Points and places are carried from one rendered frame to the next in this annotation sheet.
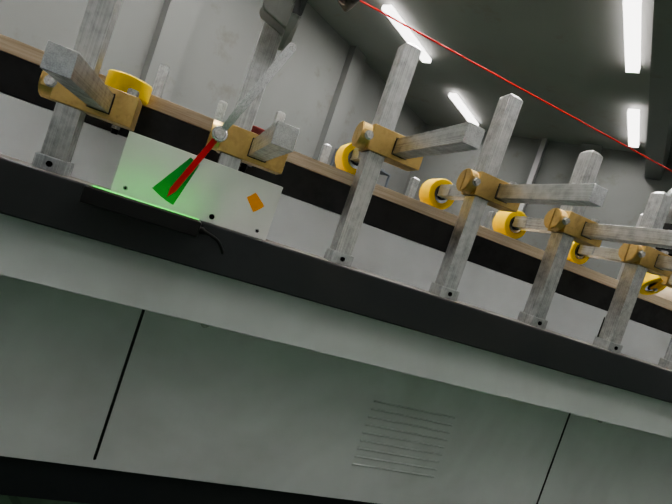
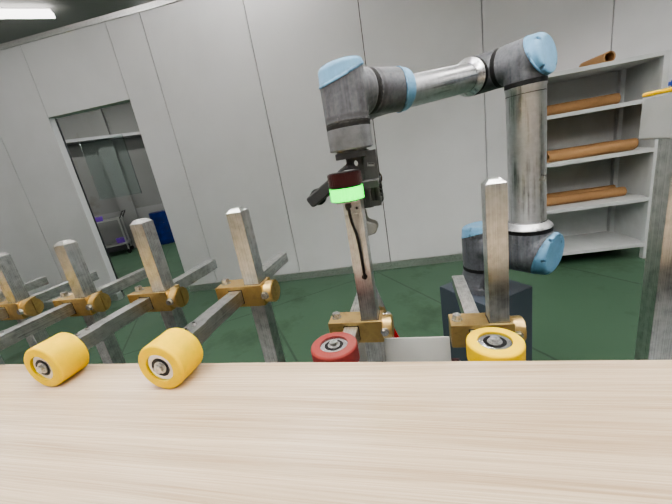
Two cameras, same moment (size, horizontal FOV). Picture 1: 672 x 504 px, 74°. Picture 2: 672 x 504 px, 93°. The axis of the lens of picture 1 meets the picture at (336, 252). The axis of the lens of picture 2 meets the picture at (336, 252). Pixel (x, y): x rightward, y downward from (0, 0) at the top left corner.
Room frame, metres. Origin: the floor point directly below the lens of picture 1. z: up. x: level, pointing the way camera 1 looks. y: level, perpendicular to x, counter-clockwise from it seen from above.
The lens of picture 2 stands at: (1.32, 0.54, 1.20)
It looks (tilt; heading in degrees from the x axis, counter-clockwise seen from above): 16 degrees down; 215
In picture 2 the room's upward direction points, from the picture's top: 10 degrees counter-clockwise
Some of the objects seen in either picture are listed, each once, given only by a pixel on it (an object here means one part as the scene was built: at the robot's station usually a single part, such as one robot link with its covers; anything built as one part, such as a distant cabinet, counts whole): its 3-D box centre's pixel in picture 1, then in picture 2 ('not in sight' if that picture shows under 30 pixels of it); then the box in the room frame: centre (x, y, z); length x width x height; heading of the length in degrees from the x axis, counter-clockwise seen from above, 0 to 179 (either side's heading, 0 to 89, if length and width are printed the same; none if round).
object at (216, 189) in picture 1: (201, 188); (391, 356); (0.75, 0.25, 0.75); 0.26 x 0.01 x 0.10; 109
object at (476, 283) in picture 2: not in sight; (483, 275); (0.00, 0.33, 0.65); 0.19 x 0.19 x 0.10
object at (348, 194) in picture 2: not in sight; (346, 193); (0.83, 0.24, 1.14); 0.06 x 0.06 x 0.02
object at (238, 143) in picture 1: (247, 147); (361, 327); (0.80, 0.21, 0.85); 0.14 x 0.06 x 0.05; 109
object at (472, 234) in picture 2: not in sight; (484, 243); (0.00, 0.34, 0.79); 0.17 x 0.15 x 0.18; 66
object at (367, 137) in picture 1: (388, 146); (248, 292); (0.88, -0.03, 0.95); 0.14 x 0.06 x 0.05; 109
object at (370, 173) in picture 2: not in sight; (359, 180); (0.71, 0.21, 1.15); 0.09 x 0.08 x 0.12; 110
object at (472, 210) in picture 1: (474, 204); (171, 311); (0.95, -0.24, 0.91); 0.04 x 0.04 x 0.48; 19
